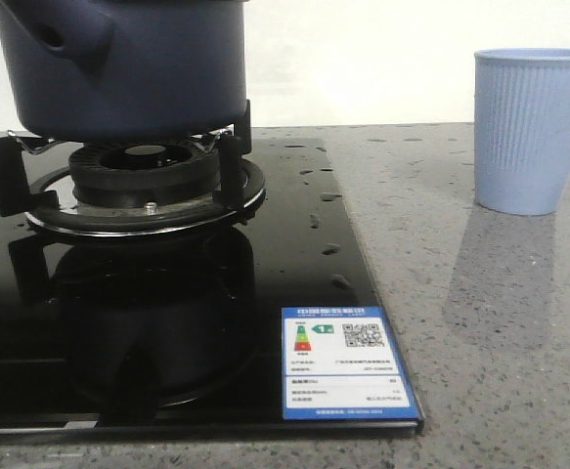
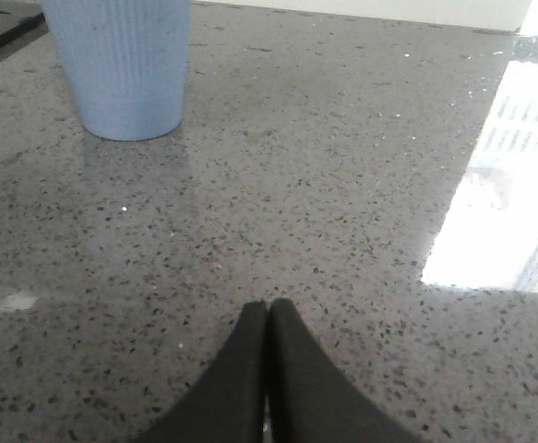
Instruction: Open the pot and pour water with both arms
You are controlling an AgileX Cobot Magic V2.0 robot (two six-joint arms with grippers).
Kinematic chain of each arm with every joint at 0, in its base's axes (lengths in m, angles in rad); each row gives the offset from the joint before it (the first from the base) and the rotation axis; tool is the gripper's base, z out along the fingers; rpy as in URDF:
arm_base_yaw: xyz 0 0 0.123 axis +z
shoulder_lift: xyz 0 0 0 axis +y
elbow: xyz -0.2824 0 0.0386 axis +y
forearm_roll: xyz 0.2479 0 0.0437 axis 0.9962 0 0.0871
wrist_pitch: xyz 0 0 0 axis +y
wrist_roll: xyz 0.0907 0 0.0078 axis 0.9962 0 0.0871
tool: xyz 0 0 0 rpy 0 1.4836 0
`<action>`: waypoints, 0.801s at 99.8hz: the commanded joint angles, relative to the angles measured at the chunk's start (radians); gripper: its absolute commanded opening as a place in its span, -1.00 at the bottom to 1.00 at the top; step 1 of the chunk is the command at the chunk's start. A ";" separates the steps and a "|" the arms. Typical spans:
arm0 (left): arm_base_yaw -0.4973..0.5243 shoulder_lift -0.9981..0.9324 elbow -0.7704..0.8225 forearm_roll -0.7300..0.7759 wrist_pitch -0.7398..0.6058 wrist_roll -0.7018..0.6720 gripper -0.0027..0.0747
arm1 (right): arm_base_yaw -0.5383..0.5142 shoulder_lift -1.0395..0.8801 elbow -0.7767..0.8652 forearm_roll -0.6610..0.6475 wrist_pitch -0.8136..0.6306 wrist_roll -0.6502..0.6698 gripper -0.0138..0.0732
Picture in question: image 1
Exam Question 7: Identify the light blue ribbed cup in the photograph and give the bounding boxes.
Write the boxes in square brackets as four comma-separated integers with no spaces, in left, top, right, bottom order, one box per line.
[474,48,570,215]

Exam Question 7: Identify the black glass gas stove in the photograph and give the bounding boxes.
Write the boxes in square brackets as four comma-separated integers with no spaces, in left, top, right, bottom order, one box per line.
[0,140,424,443]

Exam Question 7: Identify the black gas burner head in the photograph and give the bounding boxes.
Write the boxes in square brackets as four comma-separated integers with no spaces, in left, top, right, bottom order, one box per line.
[68,140,220,208]

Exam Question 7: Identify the dark blue cooking pot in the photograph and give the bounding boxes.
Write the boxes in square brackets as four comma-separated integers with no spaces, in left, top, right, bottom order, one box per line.
[0,1,246,142]

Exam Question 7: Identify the blue energy label sticker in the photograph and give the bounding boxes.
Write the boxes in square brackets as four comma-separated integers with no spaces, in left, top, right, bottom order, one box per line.
[281,306,422,425]

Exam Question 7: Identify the black pot support grate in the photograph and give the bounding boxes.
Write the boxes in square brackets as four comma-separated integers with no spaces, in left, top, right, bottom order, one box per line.
[0,108,266,238]

